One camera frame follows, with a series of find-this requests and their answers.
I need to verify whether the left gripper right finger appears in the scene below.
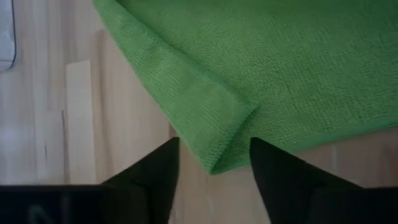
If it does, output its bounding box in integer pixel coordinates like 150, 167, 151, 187
249, 136, 363, 224

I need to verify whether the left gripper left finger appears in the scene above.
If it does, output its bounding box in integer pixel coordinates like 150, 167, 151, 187
102, 136, 180, 224

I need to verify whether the green microfiber towel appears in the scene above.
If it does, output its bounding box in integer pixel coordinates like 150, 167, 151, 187
92, 0, 398, 175

